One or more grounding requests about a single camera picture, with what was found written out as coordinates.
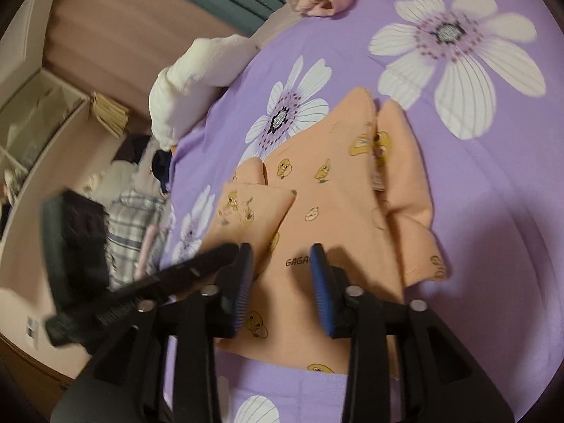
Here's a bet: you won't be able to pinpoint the purple floral bed sheet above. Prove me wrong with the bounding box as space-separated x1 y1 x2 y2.
162 0 564 423

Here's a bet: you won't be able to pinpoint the white fluffy blanket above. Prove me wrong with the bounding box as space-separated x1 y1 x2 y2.
148 35 262 151

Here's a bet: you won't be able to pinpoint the light pink cloth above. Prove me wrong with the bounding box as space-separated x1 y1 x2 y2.
134 224 161 276

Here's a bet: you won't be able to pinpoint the navy cloth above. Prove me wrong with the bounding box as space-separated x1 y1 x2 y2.
151 150 173 195

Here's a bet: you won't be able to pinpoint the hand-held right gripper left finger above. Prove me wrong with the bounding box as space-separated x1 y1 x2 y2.
50 241 255 423

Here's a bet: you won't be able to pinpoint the grey plaid cloth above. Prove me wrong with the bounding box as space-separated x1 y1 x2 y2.
107 189 167 290

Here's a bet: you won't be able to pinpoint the orange duck print pants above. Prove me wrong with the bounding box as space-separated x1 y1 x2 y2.
215 87 452 374

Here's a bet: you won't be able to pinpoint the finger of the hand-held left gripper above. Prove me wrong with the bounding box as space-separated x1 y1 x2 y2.
109 242 242 315

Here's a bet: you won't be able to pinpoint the white shelf unit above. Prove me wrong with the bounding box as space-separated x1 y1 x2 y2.
0 67 91 234

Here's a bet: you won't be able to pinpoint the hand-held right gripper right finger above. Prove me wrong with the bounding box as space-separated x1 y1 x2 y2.
309 242 515 423

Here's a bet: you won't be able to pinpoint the straw coloured woven item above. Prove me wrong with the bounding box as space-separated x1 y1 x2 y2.
89 91 131 139

